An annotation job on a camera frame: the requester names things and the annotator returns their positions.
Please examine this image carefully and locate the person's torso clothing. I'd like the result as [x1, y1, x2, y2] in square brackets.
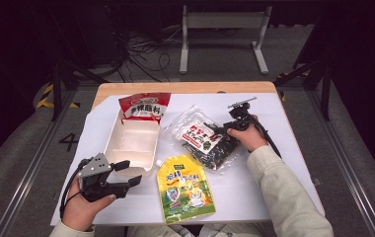
[125, 221, 277, 237]

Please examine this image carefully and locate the person's left hand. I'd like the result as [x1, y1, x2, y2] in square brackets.
[61, 179, 117, 232]

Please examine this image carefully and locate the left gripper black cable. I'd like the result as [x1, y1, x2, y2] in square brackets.
[58, 158, 92, 219]

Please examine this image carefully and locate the white paper sheet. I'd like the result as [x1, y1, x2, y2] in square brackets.
[49, 92, 326, 227]

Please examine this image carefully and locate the white plastic container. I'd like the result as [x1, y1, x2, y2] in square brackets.
[104, 110, 162, 178]

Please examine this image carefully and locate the clear dried seaweed packet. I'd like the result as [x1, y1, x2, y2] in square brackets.
[163, 105, 247, 174]

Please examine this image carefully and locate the red seasoning packet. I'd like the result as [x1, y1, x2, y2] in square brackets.
[117, 92, 172, 124]

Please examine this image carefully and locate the black metal stand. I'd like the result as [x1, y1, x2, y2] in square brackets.
[273, 56, 334, 121]
[50, 58, 109, 121]

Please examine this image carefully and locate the yellow spout pouch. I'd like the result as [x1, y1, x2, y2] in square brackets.
[155, 154, 217, 226]

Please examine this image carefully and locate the white metal stand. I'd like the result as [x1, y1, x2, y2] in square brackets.
[179, 4, 273, 75]

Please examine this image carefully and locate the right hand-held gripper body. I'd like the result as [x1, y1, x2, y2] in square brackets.
[222, 96, 260, 131]

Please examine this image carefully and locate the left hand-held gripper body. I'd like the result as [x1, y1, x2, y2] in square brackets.
[77, 152, 128, 203]

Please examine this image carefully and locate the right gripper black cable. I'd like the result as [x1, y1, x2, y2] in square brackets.
[250, 116, 283, 158]

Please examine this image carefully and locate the metal floor rail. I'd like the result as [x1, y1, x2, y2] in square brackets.
[305, 88, 375, 237]
[0, 88, 80, 237]

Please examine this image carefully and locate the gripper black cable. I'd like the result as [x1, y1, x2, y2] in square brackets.
[250, 116, 283, 158]
[58, 158, 92, 219]

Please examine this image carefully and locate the person's right hand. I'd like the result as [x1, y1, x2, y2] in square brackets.
[226, 115, 269, 153]

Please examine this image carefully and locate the bundle of floor cables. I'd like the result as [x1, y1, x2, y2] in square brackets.
[102, 6, 184, 84]

